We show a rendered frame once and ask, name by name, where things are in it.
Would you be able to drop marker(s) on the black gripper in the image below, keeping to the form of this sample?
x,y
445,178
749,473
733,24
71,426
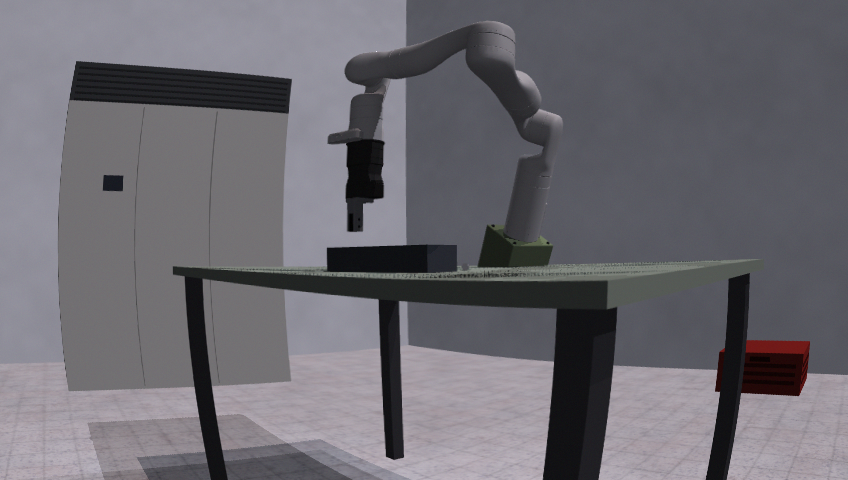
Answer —
x,y
364,163

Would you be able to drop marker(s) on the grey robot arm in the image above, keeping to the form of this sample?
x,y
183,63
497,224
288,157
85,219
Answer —
x,y
490,55

